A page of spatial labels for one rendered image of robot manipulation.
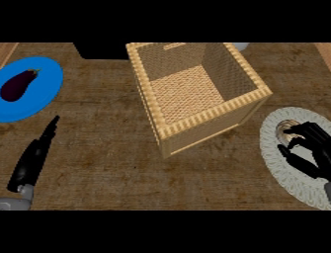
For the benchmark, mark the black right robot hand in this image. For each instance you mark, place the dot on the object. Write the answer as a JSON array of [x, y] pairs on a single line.
[[324, 150]]

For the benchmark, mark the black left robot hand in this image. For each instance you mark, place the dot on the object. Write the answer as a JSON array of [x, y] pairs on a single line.
[[28, 161]]

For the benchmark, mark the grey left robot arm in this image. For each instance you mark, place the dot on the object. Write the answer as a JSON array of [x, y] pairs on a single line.
[[7, 201]]

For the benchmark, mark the brown cupcake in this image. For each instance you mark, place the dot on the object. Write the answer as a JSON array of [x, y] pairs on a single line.
[[284, 131]]

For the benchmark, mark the white oval placemat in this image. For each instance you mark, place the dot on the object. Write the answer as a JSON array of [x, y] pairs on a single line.
[[280, 164]]

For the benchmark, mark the tan wicker basket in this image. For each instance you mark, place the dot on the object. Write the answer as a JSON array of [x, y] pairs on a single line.
[[198, 95]]

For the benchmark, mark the blue plate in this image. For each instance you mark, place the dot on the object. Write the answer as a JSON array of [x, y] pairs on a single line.
[[21, 89]]

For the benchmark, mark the purple eggplant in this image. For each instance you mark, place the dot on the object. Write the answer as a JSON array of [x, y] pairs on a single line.
[[18, 85]]

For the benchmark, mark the pale grey object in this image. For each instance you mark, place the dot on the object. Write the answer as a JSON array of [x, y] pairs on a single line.
[[241, 46]]

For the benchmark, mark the black appliance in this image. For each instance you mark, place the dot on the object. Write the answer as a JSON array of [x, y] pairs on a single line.
[[102, 51]]

